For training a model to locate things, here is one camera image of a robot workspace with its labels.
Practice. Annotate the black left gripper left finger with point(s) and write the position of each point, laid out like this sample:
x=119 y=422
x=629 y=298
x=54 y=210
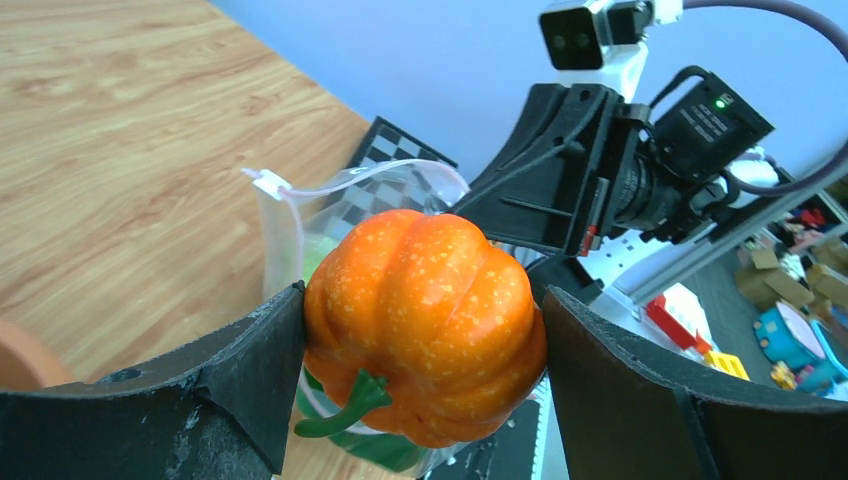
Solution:
x=218 y=407

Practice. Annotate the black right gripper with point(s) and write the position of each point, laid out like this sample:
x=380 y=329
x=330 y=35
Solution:
x=549 y=186

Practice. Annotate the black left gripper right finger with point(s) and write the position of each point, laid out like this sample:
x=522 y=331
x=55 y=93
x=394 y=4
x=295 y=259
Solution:
x=629 y=409

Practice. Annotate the orange toy pumpkin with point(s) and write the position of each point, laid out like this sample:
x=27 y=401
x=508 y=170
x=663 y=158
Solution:
x=417 y=326

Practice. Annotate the pale green cabbage toy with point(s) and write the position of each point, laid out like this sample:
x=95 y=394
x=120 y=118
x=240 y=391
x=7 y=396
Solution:
x=315 y=248

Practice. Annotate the clear zip top bag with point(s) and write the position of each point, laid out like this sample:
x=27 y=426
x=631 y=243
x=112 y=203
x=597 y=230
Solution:
x=287 y=214

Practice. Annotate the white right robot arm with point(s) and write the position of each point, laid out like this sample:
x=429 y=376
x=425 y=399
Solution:
x=672 y=182

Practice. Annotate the black white checkerboard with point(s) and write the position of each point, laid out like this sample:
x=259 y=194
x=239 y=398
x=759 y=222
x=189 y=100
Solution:
x=415 y=187

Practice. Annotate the orange plastic basket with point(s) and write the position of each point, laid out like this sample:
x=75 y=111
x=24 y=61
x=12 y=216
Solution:
x=27 y=364

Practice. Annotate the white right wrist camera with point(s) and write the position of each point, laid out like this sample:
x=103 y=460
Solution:
x=603 y=41

